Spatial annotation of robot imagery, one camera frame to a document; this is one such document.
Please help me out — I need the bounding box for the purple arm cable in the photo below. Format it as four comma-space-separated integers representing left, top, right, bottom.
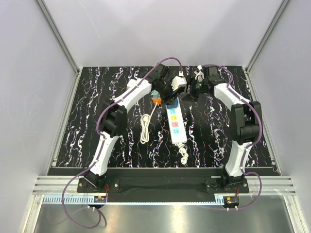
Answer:
201, 64, 263, 211
62, 57, 184, 229

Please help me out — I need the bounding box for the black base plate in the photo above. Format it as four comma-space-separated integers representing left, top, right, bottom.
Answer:
77, 168, 249, 200

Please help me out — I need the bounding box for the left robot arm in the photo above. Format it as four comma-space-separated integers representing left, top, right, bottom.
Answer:
84, 63, 187, 192

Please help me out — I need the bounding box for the orange power strip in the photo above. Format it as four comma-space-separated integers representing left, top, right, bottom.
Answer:
153, 93, 162, 105

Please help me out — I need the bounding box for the white orange-strip cord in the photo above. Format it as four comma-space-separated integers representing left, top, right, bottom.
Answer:
139, 101, 160, 144

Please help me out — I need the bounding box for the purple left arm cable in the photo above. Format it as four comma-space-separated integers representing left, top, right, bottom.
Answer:
62, 57, 184, 229

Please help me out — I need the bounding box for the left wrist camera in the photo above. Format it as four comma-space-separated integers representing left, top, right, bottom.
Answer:
171, 76, 187, 91

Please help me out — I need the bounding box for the slotted cable duct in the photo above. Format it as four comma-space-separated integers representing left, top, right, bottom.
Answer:
43, 195, 237, 206

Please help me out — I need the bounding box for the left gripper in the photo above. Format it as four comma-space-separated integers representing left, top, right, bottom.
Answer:
155, 79, 179, 106

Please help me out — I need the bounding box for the blue cube adapter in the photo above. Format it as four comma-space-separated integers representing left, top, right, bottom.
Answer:
166, 92, 179, 105

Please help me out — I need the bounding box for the white strip cord bundle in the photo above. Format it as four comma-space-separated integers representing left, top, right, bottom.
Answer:
177, 142, 190, 166

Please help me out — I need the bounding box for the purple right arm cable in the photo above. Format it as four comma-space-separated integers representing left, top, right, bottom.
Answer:
201, 64, 263, 211

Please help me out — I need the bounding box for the white power strip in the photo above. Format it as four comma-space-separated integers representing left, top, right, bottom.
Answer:
166, 98, 187, 145

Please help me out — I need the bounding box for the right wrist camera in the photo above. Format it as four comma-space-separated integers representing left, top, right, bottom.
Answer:
194, 65, 205, 82

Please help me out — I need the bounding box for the teal USB charger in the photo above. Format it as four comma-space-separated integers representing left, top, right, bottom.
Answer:
153, 90, 159, 97

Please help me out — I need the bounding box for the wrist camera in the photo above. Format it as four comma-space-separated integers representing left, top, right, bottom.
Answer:
194, 65, 205, 82
171, 76, 187, 91

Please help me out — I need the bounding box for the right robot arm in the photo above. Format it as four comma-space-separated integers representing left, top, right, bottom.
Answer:
180, 65, 262, 193

